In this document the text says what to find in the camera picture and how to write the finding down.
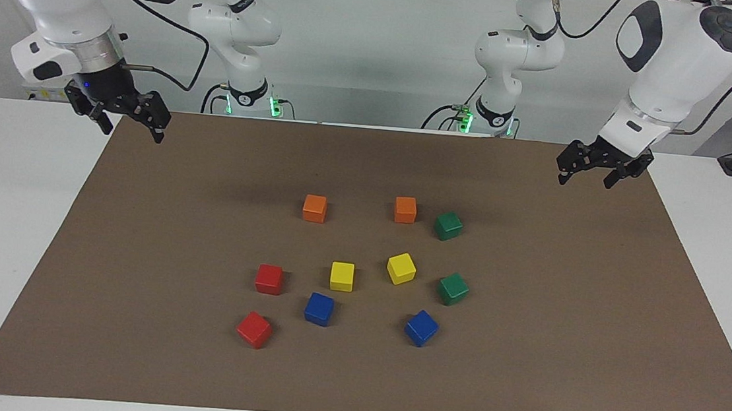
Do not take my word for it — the orange wooden cube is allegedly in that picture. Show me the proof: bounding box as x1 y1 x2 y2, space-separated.
302 193 329 224
393 195 419 225

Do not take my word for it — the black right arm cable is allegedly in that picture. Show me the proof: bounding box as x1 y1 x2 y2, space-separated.
79 0 215 94

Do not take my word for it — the black base cable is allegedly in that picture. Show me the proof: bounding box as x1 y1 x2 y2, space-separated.
200 81 230 116
420 72 488 135

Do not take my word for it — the green wooden cube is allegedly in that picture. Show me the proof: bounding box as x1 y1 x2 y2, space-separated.
433 210 465 243
437 271 471 308

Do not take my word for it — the red wooden cube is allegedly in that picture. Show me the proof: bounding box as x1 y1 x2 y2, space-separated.
234 309 275 351
253 263 285 296

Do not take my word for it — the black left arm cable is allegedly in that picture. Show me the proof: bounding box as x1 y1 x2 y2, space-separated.
537 0 732 141

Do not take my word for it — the brown table mat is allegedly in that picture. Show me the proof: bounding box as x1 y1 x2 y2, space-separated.
0 94 732 411

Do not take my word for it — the black left base cable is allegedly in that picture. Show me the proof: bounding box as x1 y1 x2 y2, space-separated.
420 72 488 135

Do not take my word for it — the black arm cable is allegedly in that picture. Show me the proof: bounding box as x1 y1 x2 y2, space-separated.
537 0 732 141
79 0 215 94

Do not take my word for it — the blue wooden cube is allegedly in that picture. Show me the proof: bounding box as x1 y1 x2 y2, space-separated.
403 308 441 350
302 291 337 329

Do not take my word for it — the yellow wooden cube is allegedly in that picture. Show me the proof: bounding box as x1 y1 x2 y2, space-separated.
385 251 418 287
329 261 356 293

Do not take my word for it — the black right base cable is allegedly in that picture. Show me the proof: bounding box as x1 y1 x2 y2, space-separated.
200 81 230 116

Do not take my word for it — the white wall power box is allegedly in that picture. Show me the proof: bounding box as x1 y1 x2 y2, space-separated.
25 84 73 105

